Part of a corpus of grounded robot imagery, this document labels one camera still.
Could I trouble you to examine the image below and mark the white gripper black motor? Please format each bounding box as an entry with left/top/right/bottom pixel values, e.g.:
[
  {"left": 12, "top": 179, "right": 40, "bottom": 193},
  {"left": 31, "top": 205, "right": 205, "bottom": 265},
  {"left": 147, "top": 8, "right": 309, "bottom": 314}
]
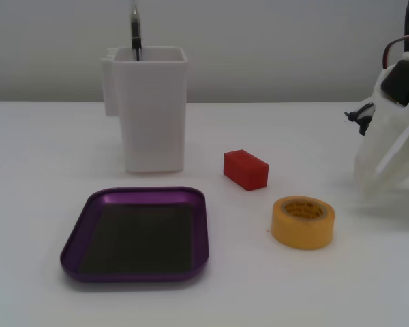
[{"left": 354, "top": 52, "right": 409, "bottom": 197}]

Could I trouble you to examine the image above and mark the yellow tape roll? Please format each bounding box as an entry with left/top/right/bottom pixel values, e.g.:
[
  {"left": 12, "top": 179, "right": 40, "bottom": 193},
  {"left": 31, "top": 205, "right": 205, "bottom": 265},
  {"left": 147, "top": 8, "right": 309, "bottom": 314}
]
[{"left": 271, "top": 196, "right": 336, "bottom": 251}]

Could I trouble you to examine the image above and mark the small black clip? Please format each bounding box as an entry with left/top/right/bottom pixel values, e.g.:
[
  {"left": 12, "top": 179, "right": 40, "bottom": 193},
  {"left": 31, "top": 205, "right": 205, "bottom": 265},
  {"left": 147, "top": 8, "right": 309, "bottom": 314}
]
[{"left": 344, "top": 101, "right": 376, "bottom": 136}]

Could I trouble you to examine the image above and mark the red rectangular block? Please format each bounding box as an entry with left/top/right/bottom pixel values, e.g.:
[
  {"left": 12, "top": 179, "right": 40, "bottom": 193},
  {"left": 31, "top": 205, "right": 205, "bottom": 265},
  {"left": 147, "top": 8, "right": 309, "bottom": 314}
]
[{"left": 223, "top": 149, "right": 270, "bottom": 192}]

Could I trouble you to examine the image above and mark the white plastic pen holder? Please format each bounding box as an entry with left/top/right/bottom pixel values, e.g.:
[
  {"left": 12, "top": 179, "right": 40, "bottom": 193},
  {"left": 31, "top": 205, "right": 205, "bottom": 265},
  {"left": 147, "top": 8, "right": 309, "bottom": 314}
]
[{"left": 100, "top": 46, "right": 189, "bottom": 176}]

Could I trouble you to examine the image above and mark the purple metal tray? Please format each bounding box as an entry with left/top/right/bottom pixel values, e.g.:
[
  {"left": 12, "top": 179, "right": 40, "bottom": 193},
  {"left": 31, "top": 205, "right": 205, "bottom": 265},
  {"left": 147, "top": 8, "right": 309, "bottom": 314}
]
[{"left": 59, "top": 186, "right": 211, "bottom": 283}]

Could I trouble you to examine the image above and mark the black pen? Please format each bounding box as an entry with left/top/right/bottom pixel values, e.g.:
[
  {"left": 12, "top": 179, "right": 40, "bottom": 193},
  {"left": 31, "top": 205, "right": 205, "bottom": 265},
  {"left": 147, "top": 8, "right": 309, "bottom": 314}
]
[{"left": 128, "top": 0, "right": 144, "bottom": 63}]

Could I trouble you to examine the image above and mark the red cable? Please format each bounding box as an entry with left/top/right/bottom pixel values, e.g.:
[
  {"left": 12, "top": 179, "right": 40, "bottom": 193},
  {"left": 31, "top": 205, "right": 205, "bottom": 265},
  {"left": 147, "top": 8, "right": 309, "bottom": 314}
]
[{"left": 382, "top": 31, "right": 409, "bottom": 69}]

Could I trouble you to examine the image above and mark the black cable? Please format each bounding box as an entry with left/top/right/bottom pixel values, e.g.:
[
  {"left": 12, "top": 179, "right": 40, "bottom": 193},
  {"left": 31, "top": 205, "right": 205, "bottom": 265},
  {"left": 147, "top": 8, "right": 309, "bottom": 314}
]
[{"left": 403, "top": 0, "right": 409, "bottom": 52}]

